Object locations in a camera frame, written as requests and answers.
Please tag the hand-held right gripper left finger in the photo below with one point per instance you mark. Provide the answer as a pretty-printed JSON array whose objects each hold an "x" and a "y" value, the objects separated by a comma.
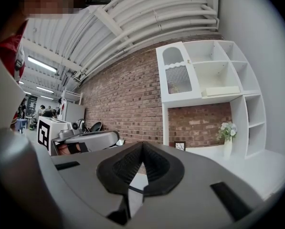
[{"x": 85, "y": 173}]

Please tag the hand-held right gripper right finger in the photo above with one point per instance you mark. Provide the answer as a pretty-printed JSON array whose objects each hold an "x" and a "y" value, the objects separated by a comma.
[{"x": 199, "y": 180}]

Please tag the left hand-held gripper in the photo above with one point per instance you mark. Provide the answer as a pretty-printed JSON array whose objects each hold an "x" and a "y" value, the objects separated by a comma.
[{"x": 46, "y": 130}]

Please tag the person's left hand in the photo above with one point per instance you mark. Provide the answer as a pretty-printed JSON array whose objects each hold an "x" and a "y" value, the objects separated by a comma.
[{"x": 63, "y": 149}]

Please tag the blue table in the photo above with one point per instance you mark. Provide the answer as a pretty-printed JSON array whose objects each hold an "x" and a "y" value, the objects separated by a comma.
[{"x": 21, "y": 123}]

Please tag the black hanging banner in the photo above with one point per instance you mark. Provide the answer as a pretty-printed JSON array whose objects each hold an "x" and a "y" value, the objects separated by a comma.
[{"x": 32, "y": 105}]

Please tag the white refrigerator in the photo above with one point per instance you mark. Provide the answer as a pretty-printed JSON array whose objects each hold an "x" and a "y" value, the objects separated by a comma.
[{"x": 73, "y": 113}]

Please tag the long ceiling light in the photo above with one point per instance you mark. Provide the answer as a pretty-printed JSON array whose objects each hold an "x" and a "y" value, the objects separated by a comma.
[
  {"x": 42, "y": 64},
  {"x": 47, "y": 97},
  {"x": 45, "y": 89}
]

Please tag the white metal rack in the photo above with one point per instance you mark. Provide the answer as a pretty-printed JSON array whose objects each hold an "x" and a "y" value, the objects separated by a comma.
[{"x": 73, "y": 96}]

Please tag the white vase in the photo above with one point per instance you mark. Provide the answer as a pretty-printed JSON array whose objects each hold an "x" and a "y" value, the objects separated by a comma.
[{"x": 228, "y": 148}]

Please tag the black chair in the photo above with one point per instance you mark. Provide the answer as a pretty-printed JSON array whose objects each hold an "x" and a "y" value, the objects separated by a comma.
[{"x": 95, "y": 127}]

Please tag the white flower bouquet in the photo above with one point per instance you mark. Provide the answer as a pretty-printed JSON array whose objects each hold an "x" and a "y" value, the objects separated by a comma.
[{"x": 227, "y": 129}]

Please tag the person's red shirt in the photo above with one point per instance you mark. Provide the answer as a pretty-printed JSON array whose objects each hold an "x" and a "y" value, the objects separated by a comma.
[{"x": 9, "y": 49}]

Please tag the cream flat box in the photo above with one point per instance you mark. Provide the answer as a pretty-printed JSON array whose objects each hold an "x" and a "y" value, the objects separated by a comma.
[{"x": 219, "y": 91}]

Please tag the white arched cabinet door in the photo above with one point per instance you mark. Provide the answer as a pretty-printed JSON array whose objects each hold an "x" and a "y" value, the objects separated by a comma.
[{"x": 175, "y": 75}]

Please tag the white shelf cabinet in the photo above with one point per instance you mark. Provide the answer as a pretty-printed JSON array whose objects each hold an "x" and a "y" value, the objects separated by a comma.
[{"x": 240, "y": 80}]

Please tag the bundle of white ceiling pipes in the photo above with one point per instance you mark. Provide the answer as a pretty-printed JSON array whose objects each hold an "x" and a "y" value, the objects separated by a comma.
[{"x": 156, "y": 11}]

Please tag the round gripper camera lens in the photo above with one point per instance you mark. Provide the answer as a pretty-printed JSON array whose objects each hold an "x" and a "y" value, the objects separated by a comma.
[{"x": 75, "y": 126}]

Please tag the small dark picture frame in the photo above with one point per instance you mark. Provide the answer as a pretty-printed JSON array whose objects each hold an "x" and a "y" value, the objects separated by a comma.
[{"x": 180, "y": 146}]

